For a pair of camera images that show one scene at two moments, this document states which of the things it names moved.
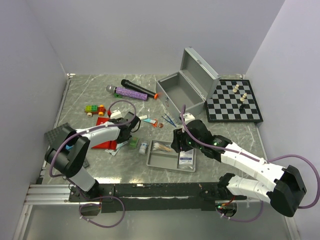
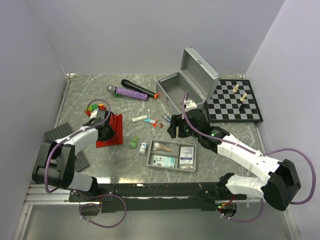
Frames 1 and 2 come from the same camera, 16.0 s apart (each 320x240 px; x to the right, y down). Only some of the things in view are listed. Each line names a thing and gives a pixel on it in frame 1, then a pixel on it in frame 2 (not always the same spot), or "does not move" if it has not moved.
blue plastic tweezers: (169, 120) does not move
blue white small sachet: (150, 120) does not move
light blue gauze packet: (114, 152) → (164, 161)
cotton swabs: (157, 146) does not move
